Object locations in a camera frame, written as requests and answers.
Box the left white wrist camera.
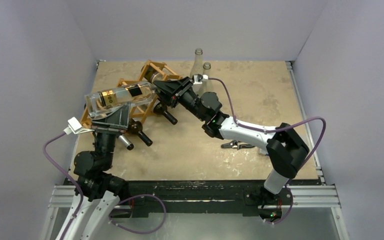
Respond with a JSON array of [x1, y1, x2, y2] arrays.
[[63, 117, 94, 135]]

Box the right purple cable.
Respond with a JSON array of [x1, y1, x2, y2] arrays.
[[207, 77, 327, 167]]

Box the clear bottle front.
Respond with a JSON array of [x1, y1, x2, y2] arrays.
[[200, 62, 214, 95]]

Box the clear liquor bottle black cap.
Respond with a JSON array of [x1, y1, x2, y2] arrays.
[[85, 81, 157, 120]]

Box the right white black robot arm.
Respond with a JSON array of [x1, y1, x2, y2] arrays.
[[153, 77, 310, 204]]

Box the wooden wine rack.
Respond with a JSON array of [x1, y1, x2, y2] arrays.
[[80, 60, 182, 132]]

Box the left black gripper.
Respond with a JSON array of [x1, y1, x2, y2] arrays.
[[89, 101, 130, 169]]

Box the clear plastic parts box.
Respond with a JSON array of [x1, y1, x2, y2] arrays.
[[258, 148, 269, 156]]

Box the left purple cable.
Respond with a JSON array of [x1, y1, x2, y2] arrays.
[[42, 130, 85, 240]]

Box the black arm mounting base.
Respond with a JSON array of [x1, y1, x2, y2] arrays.
[[110, 180, 293, 219]]

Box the black pruning shears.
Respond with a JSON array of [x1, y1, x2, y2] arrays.
[[220, 140, 255, 150]]

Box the dark labelled wine bottle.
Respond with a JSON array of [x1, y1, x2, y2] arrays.
[[153, 102, 178, 125]]

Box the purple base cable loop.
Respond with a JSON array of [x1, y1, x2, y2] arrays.
[[108, 193, 167, 235]]

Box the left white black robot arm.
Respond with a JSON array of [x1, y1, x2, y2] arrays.
[[56, 104, 130, 240]]

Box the olive green wine bottle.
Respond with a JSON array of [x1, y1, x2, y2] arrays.
[[141, 65, 164, 83]]

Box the dark bottle in lower rack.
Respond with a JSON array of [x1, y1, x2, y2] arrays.
[[127, 118, 153, 147]]

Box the tall clear bottle back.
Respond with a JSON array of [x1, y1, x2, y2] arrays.
[[189, 48, 203, 78]]

